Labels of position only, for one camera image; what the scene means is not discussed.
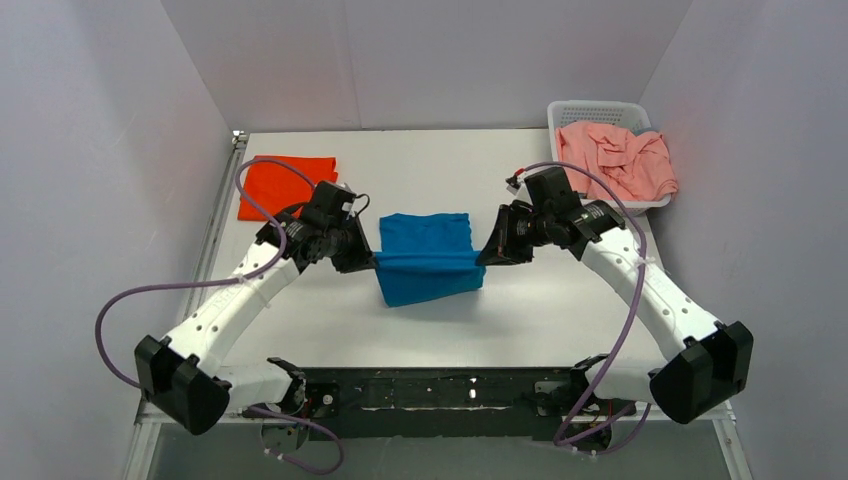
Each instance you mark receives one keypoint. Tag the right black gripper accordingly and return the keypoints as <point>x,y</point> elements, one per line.
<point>502,238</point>

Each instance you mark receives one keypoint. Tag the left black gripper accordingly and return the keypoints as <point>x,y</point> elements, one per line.
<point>358,248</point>

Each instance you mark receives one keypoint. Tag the blue t shirt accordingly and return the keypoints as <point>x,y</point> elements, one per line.
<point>425,258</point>

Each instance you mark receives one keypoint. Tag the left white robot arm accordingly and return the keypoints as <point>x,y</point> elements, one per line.
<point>184,374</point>

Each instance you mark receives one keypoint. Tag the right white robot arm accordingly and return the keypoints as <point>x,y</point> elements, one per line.
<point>707,360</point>

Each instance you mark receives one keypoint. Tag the folded orange t shirt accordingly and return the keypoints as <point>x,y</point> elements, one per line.
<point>275,187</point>

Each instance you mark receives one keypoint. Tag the pink t shirt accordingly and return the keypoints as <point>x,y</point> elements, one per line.
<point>636,167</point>

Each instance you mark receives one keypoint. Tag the white plastic basket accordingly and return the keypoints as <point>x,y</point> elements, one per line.
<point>622,114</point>

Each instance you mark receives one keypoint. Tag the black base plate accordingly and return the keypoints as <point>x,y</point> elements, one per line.
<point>436,402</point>

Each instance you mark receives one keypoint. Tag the aluminium frame rail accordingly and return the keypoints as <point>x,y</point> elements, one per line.
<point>706,360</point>

